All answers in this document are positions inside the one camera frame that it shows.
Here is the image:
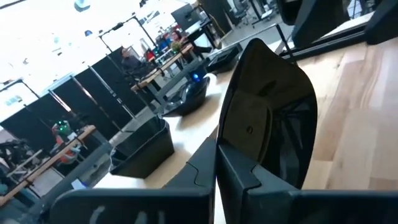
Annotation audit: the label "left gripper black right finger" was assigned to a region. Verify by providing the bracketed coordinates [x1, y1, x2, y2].
[216, 143, 398, 224]

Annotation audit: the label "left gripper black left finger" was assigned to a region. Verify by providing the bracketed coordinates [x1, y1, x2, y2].
[49, 137, 217, 224]

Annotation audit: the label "black square flared bowl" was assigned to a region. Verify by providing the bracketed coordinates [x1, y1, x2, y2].
[108, 116, 175, 179]

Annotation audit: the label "black rounded glossy bowl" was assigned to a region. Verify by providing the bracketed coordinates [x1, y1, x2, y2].
[216, 37, 318, 190]

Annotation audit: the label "black round faceted bowl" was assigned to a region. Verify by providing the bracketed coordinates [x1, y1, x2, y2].
[161, 75, 211, 118]

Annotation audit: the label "small black rectangular dish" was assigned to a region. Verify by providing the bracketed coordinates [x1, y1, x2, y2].
[205, 42, 244, 75]

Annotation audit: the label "red and white device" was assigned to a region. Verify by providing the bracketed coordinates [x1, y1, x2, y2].
[50, 120, 82, 165]

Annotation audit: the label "brown wooden workbench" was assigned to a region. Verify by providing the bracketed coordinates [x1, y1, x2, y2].
[0, 124, 96, 207]

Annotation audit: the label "dark room divider panels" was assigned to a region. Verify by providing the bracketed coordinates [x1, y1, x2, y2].
[0, 46, 147, 153]

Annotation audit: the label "brown wooden side table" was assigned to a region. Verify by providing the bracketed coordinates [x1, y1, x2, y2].
[130, 43, 195, 93]

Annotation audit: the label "black box with blue lights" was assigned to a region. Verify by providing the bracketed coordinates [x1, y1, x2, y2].
[186, 68, 208, 83]

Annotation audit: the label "person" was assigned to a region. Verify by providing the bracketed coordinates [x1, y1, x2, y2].
[170, 30, 187, 44]
[119, 46, 144, 74]

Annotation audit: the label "black metal shelf leg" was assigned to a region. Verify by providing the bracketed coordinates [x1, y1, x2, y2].
[229, 23, 297, 65]

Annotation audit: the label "dark computer monitor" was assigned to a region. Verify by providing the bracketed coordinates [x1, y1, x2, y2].
[170, 2, 203, 31]

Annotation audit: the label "black aluminium table rail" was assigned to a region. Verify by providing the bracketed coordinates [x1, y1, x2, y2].
[279, 23, 376, 62]

